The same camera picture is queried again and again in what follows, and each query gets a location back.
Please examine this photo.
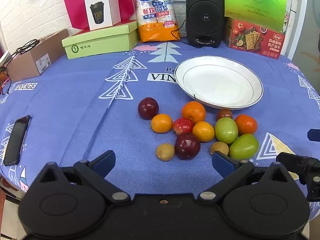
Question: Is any white cup picture box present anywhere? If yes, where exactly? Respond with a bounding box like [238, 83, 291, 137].
[83, 0, 121, 31]

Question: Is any shiny green gift box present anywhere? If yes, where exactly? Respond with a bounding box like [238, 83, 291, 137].
[222, 0, 288, 32]

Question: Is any small orange kumquat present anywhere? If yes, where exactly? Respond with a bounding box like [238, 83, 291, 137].
[151, 114, 173, 133]
[192, 121, 215, 142]

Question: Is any red cracker box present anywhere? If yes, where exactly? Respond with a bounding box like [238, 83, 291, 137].
[223, 17, 286, 60]

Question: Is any black cable bundle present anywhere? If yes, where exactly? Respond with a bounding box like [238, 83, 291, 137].
[0, 39, 38, 95]

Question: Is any black speaker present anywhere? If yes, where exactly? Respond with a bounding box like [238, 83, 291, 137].
[186, 0, 225, 48]

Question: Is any pink paper bag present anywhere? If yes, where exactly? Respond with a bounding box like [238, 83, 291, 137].
[59, 0, 137, 30]

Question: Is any green jujube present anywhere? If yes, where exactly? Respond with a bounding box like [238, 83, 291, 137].
[214, 117, 239, 145]
[229, 134, 259, 161]

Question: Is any blue printed tablecloth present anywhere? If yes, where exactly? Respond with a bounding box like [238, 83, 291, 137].
[0, 39, 320, 207]

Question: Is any black speaker cable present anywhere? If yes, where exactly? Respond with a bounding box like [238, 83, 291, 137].
[170, 20, 187, 42]

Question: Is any black smartphone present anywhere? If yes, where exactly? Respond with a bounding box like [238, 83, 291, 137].
[3, 115, 32, 166]

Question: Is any large dark red plum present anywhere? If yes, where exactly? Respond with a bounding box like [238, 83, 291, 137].
[174, 133, 201, 160]

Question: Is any small red fruit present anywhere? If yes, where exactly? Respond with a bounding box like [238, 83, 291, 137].
[172, 117, 194, 135]

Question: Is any small dark brown fruit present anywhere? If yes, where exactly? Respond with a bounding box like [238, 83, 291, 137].
[216, 109, 233, 121]

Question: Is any orange paper cup package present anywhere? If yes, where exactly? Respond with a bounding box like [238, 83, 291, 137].
[131, 0, 181, 43]

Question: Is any brown cardboard box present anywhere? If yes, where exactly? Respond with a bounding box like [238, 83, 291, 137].
[6, 29, 70, 82]

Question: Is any brown longan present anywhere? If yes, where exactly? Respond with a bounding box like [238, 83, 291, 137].
[210, 141, 229, 156]
[156, 143, 175, 161]

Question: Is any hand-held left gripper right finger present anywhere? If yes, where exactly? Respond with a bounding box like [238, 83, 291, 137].
[199, 151, 295, 204]

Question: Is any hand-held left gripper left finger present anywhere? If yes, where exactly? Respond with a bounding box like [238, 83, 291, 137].
[30, 150, 132, 204]

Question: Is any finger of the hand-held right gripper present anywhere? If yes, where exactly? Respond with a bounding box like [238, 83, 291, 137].
[276, 152, 320, 202]
[307, 129, 320, 142]

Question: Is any large orange tangerine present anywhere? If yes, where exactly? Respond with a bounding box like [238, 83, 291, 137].
[234, 114, 258, 135]
[181, 101, 206, 125]

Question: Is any green shoe box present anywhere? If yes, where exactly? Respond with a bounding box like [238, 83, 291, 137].
[62, 21, 139, 60]

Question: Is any white plate with blue rim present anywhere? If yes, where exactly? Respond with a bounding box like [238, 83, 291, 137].
[174, 56, 264, 110]

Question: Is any small dark purple plum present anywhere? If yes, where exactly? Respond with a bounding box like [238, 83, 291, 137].
[137, 97, 159, 120]

